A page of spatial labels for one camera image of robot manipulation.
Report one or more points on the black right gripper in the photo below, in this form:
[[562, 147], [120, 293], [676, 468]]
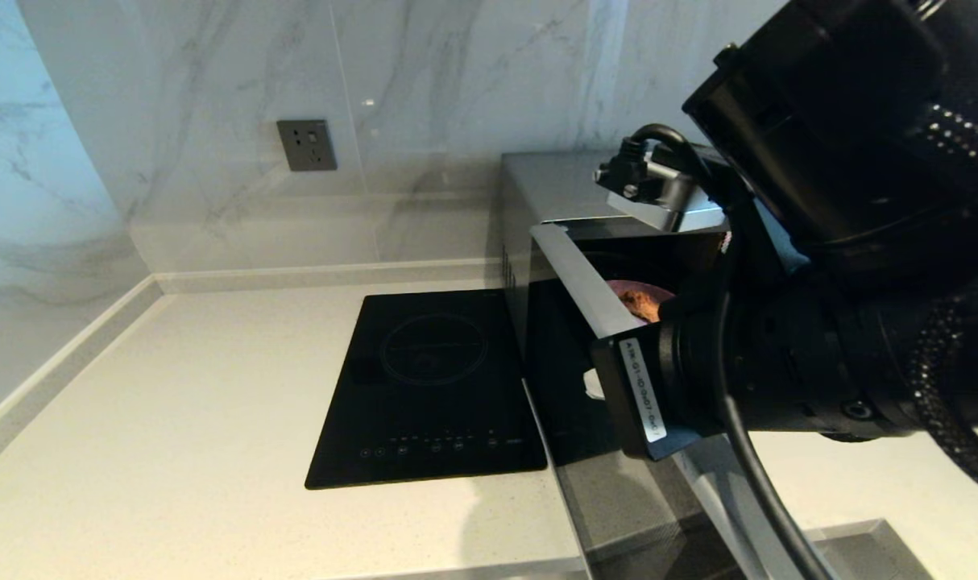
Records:
[[650, 395]]

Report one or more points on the black glass microwave door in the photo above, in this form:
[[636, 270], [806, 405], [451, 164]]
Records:
[[569, 370]]

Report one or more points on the fried chicken piece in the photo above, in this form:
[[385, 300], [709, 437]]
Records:
[[642, 304]]

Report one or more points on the purple plate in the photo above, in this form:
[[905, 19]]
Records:
[[630, 286]]

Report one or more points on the black induction cooktop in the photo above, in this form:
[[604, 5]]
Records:
[[433, 387]]

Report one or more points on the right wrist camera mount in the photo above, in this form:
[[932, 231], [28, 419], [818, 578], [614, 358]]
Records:
[[658, 189]]

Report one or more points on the grey wall socket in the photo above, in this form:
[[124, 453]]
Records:
[[306, 145]]

